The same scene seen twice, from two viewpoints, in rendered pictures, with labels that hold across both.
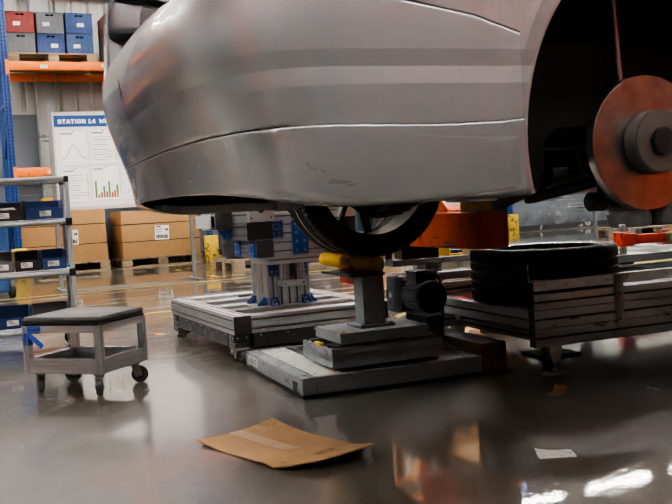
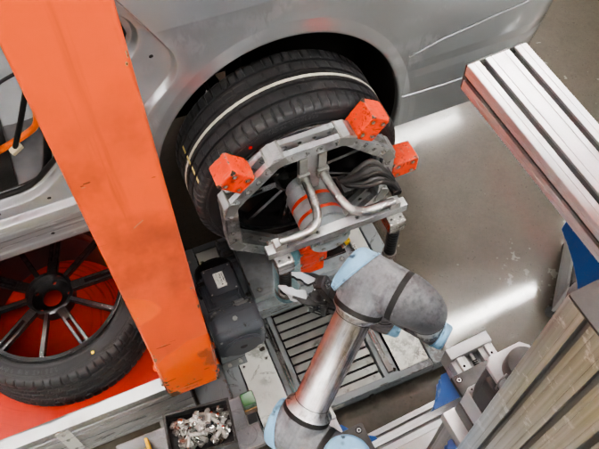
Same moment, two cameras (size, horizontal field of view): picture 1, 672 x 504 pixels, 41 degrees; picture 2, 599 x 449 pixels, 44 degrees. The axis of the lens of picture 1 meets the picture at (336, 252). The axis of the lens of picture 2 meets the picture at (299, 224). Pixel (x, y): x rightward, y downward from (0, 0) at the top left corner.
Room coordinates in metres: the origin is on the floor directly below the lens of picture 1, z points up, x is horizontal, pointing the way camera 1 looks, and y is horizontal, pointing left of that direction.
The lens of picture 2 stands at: (5.21, -0.14, 2.71)
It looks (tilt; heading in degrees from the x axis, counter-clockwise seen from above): 59 degrees down; 178
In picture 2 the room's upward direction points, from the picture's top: straight up
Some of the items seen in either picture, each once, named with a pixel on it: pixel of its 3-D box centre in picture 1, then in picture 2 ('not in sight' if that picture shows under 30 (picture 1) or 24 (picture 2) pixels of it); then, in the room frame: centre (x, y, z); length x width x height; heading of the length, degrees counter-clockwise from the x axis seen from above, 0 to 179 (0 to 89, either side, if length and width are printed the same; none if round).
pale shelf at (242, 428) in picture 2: (423, 260); (192, 444); (4.62, -0.45, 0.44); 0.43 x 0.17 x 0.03; 111
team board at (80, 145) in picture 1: (124, 195); not in sight; (9.77, 2.25, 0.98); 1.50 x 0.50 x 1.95; 114
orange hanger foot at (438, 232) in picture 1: (461, 209); not in sight; (4.08, -0.58, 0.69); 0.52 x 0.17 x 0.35; 21
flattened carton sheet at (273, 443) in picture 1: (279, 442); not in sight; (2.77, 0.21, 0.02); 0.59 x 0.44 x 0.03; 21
